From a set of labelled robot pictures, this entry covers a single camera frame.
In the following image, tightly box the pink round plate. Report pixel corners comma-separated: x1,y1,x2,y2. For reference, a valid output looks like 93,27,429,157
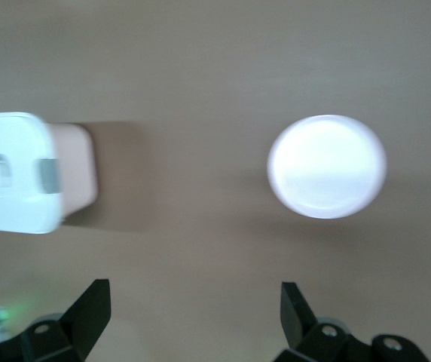
266,114,388,220

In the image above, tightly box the white lidded storage box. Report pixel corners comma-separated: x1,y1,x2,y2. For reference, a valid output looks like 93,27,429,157
0,111,99,235

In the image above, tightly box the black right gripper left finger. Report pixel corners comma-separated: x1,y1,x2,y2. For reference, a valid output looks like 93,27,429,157
0,278,112,362

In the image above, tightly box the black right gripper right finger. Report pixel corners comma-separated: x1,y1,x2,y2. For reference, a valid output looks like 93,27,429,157
274,281,431,362

